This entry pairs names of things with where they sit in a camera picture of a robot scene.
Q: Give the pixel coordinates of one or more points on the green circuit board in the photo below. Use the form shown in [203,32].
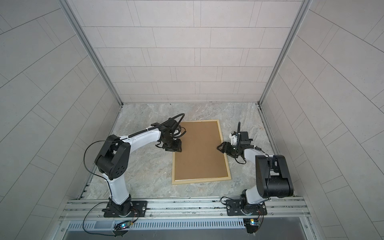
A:
[123,226]
[251,225]

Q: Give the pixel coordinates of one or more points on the aluminium corner post right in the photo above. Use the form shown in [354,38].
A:
[288,42]

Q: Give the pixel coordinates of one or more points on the brown cardboard backing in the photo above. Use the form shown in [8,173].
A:
[199,150]

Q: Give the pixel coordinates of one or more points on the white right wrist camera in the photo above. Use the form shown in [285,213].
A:
[234,138]

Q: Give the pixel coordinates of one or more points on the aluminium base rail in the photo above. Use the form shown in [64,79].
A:
[176,214]

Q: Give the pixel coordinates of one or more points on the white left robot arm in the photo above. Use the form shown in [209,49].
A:
[113,158]

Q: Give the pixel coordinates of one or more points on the right green circuit board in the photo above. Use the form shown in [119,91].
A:
[251,225]

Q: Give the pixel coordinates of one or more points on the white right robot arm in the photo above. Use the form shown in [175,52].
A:
[273,179]

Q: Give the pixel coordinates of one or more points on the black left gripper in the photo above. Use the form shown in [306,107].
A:
[178,147]

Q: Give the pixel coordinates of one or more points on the aluminium corner post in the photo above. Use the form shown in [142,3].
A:
[288,42]
[87,45]

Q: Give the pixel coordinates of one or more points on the light wooden picture frame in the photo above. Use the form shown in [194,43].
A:
[174,168]

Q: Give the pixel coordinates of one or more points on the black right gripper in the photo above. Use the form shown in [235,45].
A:
[226,148]

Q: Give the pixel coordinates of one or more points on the aluminium corner post left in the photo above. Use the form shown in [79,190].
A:
[87,45]

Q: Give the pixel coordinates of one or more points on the left green circuit board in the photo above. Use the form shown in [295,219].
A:
[123,226]

